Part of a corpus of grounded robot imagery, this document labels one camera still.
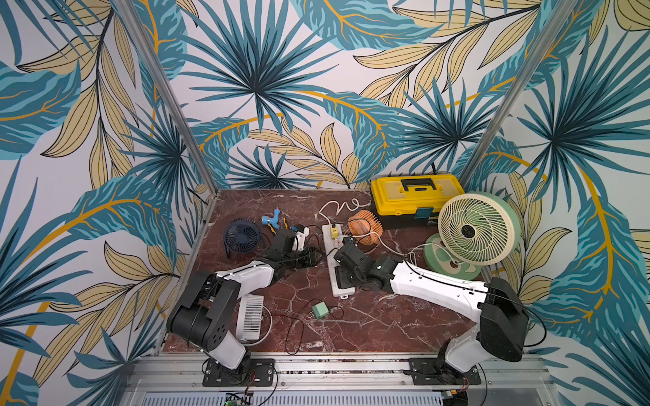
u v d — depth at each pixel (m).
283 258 0.72
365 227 0.92
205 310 0.45
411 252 0.95
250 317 0.74
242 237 0.93
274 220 1.07
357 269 0.61
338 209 1.11
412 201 0.95
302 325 0.82
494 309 0.42
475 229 0.76
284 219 1.07
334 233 0.97
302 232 0.84
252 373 0.72
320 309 0.84
